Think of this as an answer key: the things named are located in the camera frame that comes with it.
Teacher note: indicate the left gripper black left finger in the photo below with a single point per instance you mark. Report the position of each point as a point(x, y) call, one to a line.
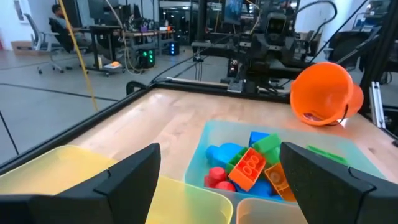
point(124, 193)

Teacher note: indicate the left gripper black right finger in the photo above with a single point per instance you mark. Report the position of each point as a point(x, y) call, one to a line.
point(323, 193)

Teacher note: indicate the amber toy block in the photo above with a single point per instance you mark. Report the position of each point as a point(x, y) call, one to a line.
point(276, 180)

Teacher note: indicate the orange toy block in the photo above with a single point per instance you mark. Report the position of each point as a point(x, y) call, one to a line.
point(248, 169)

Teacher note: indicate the red toy block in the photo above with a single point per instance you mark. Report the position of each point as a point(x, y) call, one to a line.
point(217, 177)

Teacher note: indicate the dark green toy block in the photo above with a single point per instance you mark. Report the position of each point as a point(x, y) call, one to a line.
point(234, 158)

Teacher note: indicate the orange pumpkin-face bucket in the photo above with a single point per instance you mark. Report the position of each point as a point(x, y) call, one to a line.
point(323, 93)

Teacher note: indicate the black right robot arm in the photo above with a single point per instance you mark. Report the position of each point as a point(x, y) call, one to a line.
point(273, 53)

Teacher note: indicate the orange translucent plastic bin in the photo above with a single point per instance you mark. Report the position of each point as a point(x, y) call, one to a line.
point(267, 213)

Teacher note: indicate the yellow translucent plastic bin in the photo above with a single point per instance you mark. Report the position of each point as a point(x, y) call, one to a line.
point(46, 168)

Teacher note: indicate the silver aluminium extrusion piece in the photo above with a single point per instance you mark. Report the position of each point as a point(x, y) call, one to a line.
point(377, 102)

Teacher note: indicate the teal translucent plastic bin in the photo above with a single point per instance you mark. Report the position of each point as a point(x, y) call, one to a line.
point(217, 133)

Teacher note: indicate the small wheeled cart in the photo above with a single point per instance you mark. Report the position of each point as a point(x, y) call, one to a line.
point(112, 67)

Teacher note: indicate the computer tower green lights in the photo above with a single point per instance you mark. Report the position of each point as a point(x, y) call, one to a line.
point(146, 57)

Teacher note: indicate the computer tower blue lights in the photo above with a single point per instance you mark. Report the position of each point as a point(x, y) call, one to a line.
point(173, 48)

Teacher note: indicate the black desk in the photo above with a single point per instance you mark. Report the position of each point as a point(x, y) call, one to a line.
point(102, 34)

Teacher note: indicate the wooden-top workbench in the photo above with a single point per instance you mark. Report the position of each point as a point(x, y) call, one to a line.
point(146, 34)

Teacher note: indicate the black office chair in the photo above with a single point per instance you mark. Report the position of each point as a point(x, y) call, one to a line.
point(60, 34)

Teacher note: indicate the grey office chair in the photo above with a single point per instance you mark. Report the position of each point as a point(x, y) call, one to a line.
point(40, 40)

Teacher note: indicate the cardboard box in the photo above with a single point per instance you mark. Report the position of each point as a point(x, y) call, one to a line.
point(21, 48)

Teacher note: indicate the person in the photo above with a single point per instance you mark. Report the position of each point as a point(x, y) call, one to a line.
point(62, 18)

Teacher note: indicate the black round pillar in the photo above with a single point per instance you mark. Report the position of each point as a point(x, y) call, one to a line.
point(202, 18)

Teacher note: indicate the black frame post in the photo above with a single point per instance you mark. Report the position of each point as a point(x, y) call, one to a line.
point(379, 46)

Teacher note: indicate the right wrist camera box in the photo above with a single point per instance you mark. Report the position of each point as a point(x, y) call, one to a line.
point(276, 23)

